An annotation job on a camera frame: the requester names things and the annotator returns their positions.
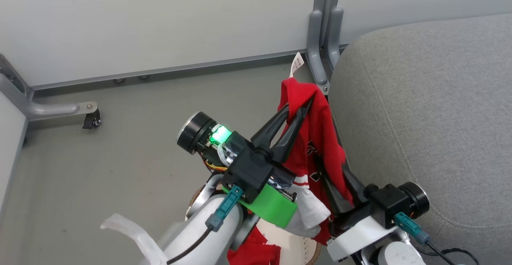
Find grey metal partition post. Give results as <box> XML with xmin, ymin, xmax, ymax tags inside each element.
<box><xmin>306</xmin><ymin>0</ymin><xmax>344</xmax><ymax>96</ymax></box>

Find black right cable teal plug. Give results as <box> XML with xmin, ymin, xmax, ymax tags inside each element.
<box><xmin>394</xmin><ymin>212</ymin><xmax>480</xmax><ymax>265</ymax></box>

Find grey fabric sofa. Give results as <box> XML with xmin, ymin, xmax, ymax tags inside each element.
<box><xmin>328</xmin><ymin>14</ymin><xmax>512</xmax><ymax>265</ymax></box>

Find black cable teal plug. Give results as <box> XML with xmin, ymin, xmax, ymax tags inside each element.
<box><xmin>166</xmin><ymin>185</ymin><xmax>244</xmax><ymax>265</ymax></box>
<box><xmin>394</xmin><ymin>212</ymin><xmax>480</xmax><ymax>265</ymax></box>

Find grey metal partition rail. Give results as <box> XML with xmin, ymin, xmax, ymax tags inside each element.
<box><xmin>30</xmin><ymin>48</ymin><xmax>309</xmax><ymax>92</ymax></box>

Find black left cable teal plug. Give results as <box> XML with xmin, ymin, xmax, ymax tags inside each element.
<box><xmin>166</xmin><ymin>185</ymin><xmax>244</xmax><ymax>265</ymax></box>

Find red and white garment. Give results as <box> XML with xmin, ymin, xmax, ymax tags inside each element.
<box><xmin>227</xmin><ymin>52</ymin><xmax>355</xmax><ymax>265</ymax></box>

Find grey metal partition foot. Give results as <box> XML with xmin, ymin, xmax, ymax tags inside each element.
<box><xmin>0</xmin><ymin>53</ymin><xmax>99</xmax><ymax>122</ymax></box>

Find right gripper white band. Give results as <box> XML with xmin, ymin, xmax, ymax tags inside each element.
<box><xmin>321</xmin><ymin>167</ymin><xmax>430</xmax><ymax>263</ymax></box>

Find white translucent strap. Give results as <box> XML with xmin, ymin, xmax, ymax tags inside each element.
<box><xmin>100</xmin><ymin>213</ymin><xmax>169</xmax><ymax>265</ymax></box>

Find black caster wheel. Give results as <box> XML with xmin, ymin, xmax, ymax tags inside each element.
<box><xmin>82</xmin><ymin>110</ymin><xmax>102</xmax><ymax>130</ymax></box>

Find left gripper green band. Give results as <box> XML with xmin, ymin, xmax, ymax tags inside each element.
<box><xmin>177</xmin><ymin>98</ymin><xmax>313</xmax><ymax>229</ymax></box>

